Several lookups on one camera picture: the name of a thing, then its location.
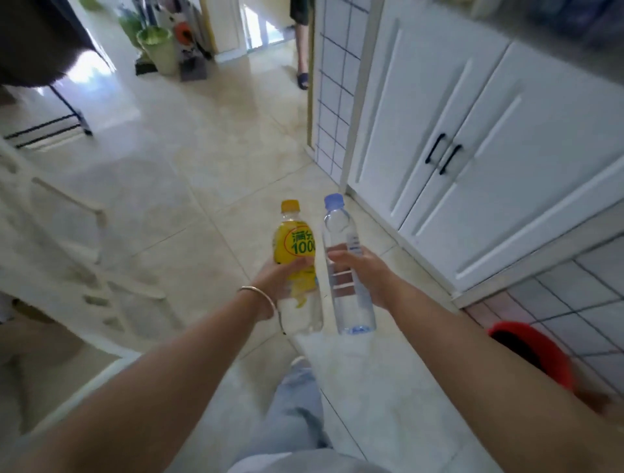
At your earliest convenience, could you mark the person's left hand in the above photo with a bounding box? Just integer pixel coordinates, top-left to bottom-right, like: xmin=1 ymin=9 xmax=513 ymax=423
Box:
xmin=249 ymin=256 xmax=316 ymax=321

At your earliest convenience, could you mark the person's right hand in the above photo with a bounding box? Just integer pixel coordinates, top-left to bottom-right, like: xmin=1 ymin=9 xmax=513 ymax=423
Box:
xmin=327 ymin=246 xmax=398 ymax=311

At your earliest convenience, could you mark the yellow label drink bottle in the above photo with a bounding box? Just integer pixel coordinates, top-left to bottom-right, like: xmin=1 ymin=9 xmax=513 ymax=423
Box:
xmin=272 ymin=199 xmax=324 ymax=337

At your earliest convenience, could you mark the clear water bottle blue cap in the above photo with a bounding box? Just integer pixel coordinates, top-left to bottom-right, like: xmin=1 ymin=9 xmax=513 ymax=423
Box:
xmin=323 ymin=193 xmax=377 ymax=336

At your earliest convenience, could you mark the person's left forearm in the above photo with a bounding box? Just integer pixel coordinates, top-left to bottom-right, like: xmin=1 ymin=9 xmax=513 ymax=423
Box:
xmin=0 ymin=288 xmax=277 ymax=473

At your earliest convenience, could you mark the person's right forearm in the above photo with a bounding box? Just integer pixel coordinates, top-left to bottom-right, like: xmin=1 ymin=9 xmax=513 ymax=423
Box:
xmin=383 ymin=283 xmax=624 ymax=473

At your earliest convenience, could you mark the person's leg in jeans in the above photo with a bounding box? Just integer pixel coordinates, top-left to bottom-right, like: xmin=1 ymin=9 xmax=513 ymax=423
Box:
xmin=228 ymin=363 xmax=391 ymax=473

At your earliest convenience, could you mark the white cabinet door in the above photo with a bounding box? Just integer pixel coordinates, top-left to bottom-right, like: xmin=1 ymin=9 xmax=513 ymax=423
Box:
xmin=399 ymin=41 xmax=624 ymax=294
xmin=347 ymin=0 xmax=511 ymax=231

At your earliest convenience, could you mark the white kitchen cabinet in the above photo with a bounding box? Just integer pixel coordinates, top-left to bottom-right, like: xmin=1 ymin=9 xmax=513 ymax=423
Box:
xmin=340 ymin=0 xmax=624 ymax=309

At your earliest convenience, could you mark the grey box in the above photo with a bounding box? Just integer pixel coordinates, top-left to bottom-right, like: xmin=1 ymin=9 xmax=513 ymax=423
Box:
xmin=179 ymin=57 xmax=208 ymax=82

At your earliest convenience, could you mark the red plastic bucket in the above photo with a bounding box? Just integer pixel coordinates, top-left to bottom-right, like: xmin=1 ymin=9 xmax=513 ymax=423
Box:
xmin=487 ymin=321 xmax=576 ymax=391

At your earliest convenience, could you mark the white wooden chair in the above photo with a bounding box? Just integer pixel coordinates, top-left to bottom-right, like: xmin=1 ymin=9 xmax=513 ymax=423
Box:
xmin=0 ymin=136 xmax=183 ymax=439

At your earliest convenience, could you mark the green plastic bucket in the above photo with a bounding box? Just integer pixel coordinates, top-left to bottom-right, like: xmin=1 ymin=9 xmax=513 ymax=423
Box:
xmin=136 ymin=26 xmax=179 ymax=77

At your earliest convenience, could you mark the orange and white appliance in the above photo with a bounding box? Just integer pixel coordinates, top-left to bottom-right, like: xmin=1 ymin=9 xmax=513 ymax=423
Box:
xmin=171 ymin=10 xmax=202 ymax=61

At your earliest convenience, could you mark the green mop head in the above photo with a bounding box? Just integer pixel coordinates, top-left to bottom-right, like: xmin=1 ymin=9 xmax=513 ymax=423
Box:
xmin=118 ymin=9 xmax=146 ymax=50

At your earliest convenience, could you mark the silver bangle bracelet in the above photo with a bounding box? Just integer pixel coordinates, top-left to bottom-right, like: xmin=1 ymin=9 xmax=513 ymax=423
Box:
xmin=237 ymin=286 xmax=286 ymax=335

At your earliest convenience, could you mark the black cabinet door handle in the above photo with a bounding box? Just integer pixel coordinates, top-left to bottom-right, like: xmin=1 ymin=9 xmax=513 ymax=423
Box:
xmin=424 ymin=133 xmax=447 ymax=165
xmin=438 ymin=144 xmax=463 ymax=176

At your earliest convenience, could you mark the black metal table frame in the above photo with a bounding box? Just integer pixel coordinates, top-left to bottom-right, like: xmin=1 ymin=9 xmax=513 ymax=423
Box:
xmin=2 ymin=84 xmax=94 ymax=150

